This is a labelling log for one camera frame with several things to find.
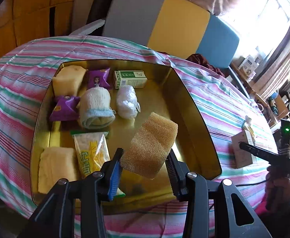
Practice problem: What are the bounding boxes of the wooden desk with clutter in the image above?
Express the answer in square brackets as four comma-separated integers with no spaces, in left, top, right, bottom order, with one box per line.
[230,57,290,132]

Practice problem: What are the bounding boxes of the white cardboard box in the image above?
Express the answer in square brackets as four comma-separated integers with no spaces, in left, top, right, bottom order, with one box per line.
[232,130,257,168]

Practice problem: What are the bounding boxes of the white plastic bag ball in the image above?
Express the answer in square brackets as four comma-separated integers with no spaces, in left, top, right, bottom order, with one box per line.
[116,85,141,119]

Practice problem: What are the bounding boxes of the grey yellow blue chair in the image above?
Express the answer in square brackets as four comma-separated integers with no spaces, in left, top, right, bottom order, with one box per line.
[69,0,240,69]

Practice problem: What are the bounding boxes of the gold tin box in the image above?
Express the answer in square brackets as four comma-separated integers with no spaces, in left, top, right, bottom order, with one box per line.
[29,59,223,206]

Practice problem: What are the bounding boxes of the person right hand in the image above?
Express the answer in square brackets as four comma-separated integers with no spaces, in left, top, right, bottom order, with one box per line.
[265,165,290,212]

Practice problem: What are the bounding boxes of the striped bed sheet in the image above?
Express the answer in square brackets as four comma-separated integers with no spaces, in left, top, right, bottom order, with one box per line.
[0,35,284,238]

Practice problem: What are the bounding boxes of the white knit sock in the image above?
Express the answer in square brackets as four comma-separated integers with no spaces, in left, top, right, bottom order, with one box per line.
[79,86,115,130]

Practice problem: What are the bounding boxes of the green white small box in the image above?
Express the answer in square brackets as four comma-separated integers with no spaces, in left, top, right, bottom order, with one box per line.
[113,70,147,89]

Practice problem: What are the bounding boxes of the purple snack packet with cartoon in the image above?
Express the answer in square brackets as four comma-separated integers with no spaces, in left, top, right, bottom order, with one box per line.
[87,68,110,89]

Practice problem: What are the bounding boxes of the yellow sponge block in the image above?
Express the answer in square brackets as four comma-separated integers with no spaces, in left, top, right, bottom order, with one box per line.
[120,112,178,179]
[52,65,86,97]
[38,147,81,194]

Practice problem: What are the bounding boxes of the green rice cracker packet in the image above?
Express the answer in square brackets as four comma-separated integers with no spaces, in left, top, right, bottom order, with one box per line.
[72,132,125,202]

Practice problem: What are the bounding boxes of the red cloth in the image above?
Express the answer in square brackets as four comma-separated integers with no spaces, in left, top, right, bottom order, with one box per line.
[186,53,225,77]

